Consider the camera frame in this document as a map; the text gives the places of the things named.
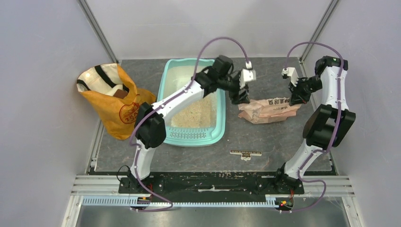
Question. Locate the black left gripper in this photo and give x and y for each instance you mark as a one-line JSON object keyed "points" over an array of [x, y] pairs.
{"points": [[235, 99]]}

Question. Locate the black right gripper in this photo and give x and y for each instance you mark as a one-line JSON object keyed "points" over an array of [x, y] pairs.
{"points": [[297, 97]]}

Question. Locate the pink cat litter bag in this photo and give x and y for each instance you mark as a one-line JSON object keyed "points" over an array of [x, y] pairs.
{"points": [[268, 110]]}

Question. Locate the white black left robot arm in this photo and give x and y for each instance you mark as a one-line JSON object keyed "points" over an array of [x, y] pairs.
{"points": [[150, 126]]}

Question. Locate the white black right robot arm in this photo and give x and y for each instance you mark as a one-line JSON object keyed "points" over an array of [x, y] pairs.
{"points": [[327, 126]]}

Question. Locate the tan litter pile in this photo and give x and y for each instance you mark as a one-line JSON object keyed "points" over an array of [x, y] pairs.
{"points": [[200, 114]]}

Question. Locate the teal plastic litter box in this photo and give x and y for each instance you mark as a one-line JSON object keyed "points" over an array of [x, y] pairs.
{"points": [[177, 73]]}

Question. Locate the orange Trader Joe's bag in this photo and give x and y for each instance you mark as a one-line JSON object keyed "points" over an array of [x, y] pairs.
{"points": [[114, 96]]}

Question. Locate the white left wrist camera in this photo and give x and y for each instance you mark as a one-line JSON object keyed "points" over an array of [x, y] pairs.
{"points": [[247, 74]]}

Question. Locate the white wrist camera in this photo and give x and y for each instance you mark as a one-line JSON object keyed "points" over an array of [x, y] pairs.
{"points": [[247, 74], [290, 73]]}

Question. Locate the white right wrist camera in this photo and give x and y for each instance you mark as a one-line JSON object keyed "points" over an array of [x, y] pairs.
{"points": [[290, 73]]}

